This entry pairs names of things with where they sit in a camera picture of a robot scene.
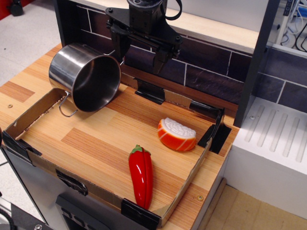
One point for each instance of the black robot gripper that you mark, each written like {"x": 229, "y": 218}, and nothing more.
{"x": 146, "y": 22}

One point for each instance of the stainless steel pot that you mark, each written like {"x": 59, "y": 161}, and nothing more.
{"x": 91, "y": 79}

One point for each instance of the cardboard fence with black tape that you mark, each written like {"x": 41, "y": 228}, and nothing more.
{"x": 84, "y": 158}

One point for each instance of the orange white toy sushi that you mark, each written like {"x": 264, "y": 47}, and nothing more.
{"x": 175, "y": 135}

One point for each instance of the red toy chili pepper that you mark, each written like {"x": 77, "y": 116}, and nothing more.
{"x": 141, "y": 171}

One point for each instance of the black object top left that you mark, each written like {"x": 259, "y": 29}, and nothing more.
{"x": 15, "y": 8}

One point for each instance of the white dish drainer sink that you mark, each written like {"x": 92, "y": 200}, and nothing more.
{"x": 269, "y": 154}

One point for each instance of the black toy oven front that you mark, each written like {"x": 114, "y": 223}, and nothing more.
{"x": 76, "y": 218}

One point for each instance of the dark grey vertical post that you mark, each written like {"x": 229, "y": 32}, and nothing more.
{"x": 251, "y": 86}

